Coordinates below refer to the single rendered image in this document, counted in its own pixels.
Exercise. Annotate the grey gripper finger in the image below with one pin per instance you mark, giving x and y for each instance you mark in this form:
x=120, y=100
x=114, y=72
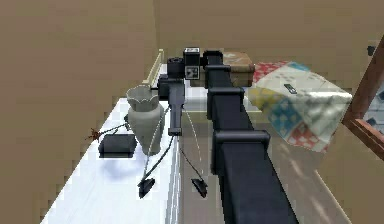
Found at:
x=200, y=187
x=147, y=187

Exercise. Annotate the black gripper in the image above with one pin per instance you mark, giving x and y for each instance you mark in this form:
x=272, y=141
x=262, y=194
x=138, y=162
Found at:
x=175, y=100

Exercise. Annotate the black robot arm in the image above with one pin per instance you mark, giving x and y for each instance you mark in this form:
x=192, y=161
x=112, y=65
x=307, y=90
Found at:
x=246, y=173

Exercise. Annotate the white fluted vase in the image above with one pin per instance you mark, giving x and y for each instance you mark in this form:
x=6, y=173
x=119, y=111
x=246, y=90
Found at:
x=145, y=116

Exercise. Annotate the white table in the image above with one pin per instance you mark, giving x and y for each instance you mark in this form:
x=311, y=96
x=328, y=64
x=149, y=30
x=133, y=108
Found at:
x=100, y=193

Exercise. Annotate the black flat box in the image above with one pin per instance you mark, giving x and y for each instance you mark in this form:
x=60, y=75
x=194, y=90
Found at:
x=117, y=146

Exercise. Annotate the brown pillow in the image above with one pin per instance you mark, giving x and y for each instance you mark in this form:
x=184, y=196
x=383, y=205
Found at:
x=238, y=65

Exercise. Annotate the small red-brown star ornament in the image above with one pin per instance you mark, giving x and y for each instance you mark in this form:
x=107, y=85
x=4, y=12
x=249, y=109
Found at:
x=95, y=134

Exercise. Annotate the dark remote control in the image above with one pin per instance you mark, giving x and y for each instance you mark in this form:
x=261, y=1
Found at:
x=290, y=88

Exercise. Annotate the brown wooden framed mirror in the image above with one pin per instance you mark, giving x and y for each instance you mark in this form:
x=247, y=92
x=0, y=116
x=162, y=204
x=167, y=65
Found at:
x=365, y=90

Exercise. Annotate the small black wall fixture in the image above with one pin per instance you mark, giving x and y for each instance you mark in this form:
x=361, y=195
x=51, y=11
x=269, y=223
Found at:
x=371, y=50

